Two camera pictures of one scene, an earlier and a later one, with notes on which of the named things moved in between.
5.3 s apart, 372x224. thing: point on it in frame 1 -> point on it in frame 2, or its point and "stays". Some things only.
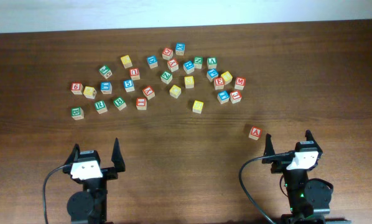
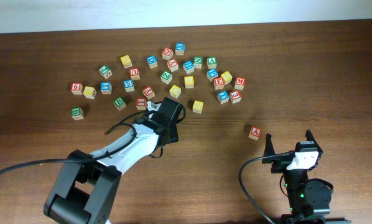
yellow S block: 198,106 stays
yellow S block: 189,81 stays
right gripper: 278,165 stays
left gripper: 109,171 -> 172,109
